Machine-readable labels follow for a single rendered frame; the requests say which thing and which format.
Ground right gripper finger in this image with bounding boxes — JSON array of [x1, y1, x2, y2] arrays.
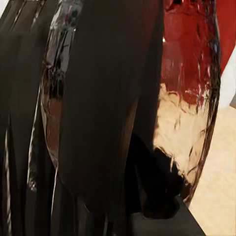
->
[[124, 133, 206, 236]]

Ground electric kettle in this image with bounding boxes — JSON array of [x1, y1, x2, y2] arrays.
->
[[0, 0, 221, 236]]

